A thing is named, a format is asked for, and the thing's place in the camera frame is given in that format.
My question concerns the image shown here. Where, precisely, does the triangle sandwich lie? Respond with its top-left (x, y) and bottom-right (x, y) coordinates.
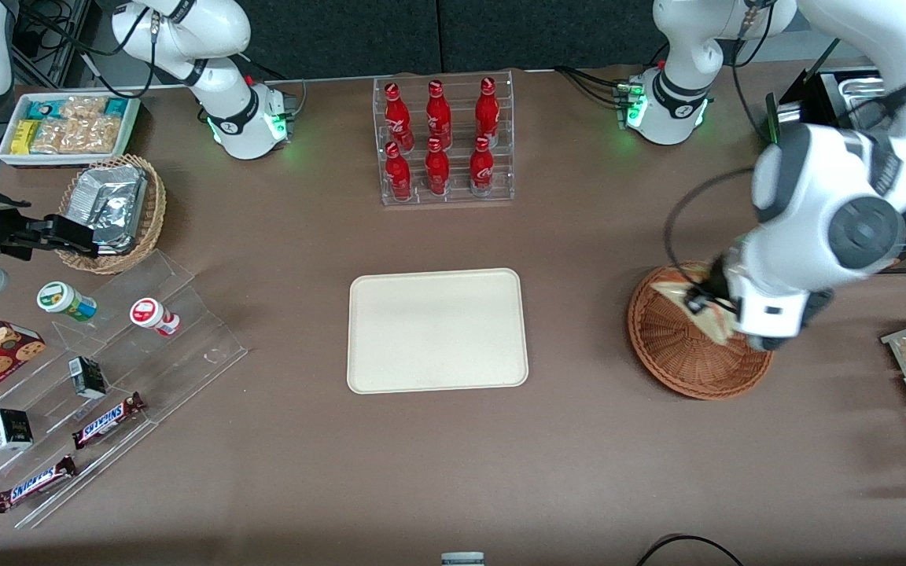
top-left (648, 266), bottom-right (739, 348)

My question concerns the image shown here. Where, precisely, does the brown wicker basket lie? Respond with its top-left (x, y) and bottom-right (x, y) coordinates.
top-left (628, 261), bottom-right (775, 401)

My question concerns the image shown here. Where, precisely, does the white rectangular snack tray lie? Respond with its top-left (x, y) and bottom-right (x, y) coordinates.
top-left (0, 92), bottom-right (142, 167)

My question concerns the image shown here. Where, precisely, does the light tan wicker basket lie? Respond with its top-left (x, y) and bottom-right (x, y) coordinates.
top-left (56, 154), bottom-right (168, 275)

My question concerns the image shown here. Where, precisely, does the cream plastic tray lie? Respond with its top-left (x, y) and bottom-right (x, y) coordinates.
top-left (347, 268), bottom-right (530, 395)

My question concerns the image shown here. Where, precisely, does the silver foil pack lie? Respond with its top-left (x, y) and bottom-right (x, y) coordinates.
top-left (68, 165), bottom-right (149, 256)

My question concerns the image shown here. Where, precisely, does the green lid drink cup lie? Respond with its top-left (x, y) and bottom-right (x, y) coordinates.
top-left (36, 281), bottom-right (98, 323)

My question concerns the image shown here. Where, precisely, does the yellow snack pack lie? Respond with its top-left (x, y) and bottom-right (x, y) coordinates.
top-left (11, 119), bottom-right (41, 156)

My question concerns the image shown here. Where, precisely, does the clear nut snack pack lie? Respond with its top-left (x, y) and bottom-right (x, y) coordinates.
top-left (60, 96), bottom-right (108, 121)
top-left (32, 118), bottom-right (121, 155)

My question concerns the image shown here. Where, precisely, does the red lid drink cup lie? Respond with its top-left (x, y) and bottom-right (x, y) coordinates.
top-left (130, 297), bottom-right (182, 337)

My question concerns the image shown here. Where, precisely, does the small black carton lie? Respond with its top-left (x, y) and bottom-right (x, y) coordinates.
top-left (0, 408), bottom-right (34, 452)
top-left (68, 355), bottom-right (108, 400)

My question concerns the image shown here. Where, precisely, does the clear acrylic stepped stand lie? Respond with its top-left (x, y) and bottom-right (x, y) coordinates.
top-left (0, 250), bottom-right (249, 529)

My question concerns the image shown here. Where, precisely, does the brown Snickers bar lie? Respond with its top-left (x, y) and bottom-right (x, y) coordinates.
top-left (0, 455), bottom-right (78, 514)
top-left (72, 391), bottom-right (146, 450)

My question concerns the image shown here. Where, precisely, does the clear acrylic bottle rack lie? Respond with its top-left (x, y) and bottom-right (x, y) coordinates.
top-left (373, 70), bottom-right (517, 207)

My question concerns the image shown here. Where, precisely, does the steel warmer pan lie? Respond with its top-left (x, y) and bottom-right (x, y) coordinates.
top-left (838, 72), bottom-right (894, 97)

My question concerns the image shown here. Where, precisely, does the red cola bottle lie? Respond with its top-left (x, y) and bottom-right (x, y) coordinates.
top-left (470, 135), bottom-right (495, 197)
top-left (425, 138), bottom-right (451, 197)
top-left (384, 82), bottom-right (414, 152)
top-left (474, 76), bottom-right (500, 149)
top-left (385, 141), bottom-right (413, 202)
top-left (425, 79), bottom-right (453, 150)

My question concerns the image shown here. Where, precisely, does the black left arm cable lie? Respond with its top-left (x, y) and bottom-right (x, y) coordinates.
top-left (664, 0), bottom-right (784, 276)

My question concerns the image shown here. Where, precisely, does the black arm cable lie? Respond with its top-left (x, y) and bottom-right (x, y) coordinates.
top-left (17, 0), bottom-right (163, 99)
top-left (664, 0), bottom-right (784, 276)

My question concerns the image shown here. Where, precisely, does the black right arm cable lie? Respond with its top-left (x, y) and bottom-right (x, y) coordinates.
top-left (17, 0), bottom-right (163, 99)

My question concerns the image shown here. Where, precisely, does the black table cable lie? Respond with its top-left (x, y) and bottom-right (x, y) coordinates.
top-left (635, 534), bottom-right (746, 566)

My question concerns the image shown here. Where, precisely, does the black base cable bundle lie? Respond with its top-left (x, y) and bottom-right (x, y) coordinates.
top-left (554, 39), bottom-right (670, 108)

